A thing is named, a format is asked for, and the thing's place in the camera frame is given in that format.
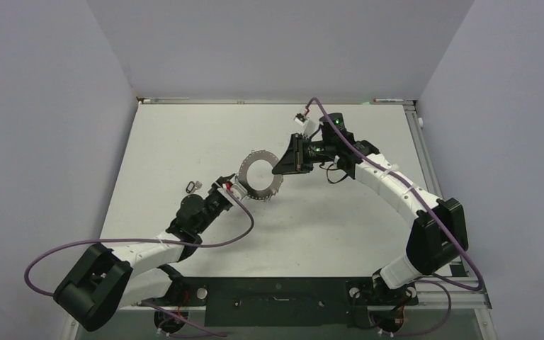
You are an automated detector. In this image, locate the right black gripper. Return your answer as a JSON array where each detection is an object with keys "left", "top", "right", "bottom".
[{"left": 273, "top": 133, "right": 335, "bottom": 175}]

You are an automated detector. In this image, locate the black tagged silver key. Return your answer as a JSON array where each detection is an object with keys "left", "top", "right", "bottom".
[{"left": 185, "top": 181, "right": 202, "bottom": 195}]

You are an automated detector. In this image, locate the large silver metal keyring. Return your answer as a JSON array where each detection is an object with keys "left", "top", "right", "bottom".
[{"left": 237, "top": 149, "right": 283, "bottom": 201}]

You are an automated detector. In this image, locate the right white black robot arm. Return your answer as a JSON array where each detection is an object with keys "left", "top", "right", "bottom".
[{"left": 271, "top": 113, "right": 468, "bottom": 303}]

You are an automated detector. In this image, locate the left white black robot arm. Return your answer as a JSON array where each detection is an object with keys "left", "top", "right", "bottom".
[{"left": 53, "top": 176, "right": 247, "bottom": 332}]

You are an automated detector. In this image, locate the red white marker pen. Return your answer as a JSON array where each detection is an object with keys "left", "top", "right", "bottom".
[{"left": 373, "top": 98, "right": 405, "bottom": 104}]

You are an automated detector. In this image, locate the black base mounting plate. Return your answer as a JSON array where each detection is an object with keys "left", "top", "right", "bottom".
[{"left": 153, "top": 277, "right": 419, "bottom": 328}]

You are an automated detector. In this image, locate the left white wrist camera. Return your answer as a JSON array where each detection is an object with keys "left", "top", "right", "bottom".
[{"left": 224, "top": 181, "right": 248, "bottom": 201}]

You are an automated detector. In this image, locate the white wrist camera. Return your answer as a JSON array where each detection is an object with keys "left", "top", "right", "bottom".
[
  {"left": 224, "top": 181, "right": 248, "bottom": 201},
  {"left": 294, "top": 113, "right": 310, "bottom": 127}
]

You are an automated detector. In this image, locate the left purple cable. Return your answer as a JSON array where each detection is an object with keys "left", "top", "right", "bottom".
[{"left": 24, "top": 192, "right": 255, "bottom": 339}]

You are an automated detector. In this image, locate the purple cable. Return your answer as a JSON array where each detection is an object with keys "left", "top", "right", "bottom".
[
  {"left": 24, "top": 192, "right": 255, "bottom": 339},
  {"left": 307, "top": 97, "right": 484, "bottom": 338}
]

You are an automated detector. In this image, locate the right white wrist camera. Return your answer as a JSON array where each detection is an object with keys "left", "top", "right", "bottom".
[{"left": 294, "top": 113, "right": 310, "bottom": 127}]

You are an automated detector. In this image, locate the back aluminium rail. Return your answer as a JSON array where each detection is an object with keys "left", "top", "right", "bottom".
[{"left": 137, "top": 97, "right": 415, "bottom": 105}]

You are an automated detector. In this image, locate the right aluminium side rail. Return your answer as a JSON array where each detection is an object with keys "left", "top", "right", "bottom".
[{"left": 403, "top": 103, "right": 465, "bottom": 278}]

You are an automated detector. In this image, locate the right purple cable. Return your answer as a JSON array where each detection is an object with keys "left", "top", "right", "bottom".
[{"left": 307, "top": 97, "right": 484, "bottom": 338}]

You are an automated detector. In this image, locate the front aluminium frame rail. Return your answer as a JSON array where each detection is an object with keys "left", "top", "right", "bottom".
[{"left": 70, "top": 276, "right": 492, "bottom": 312}]

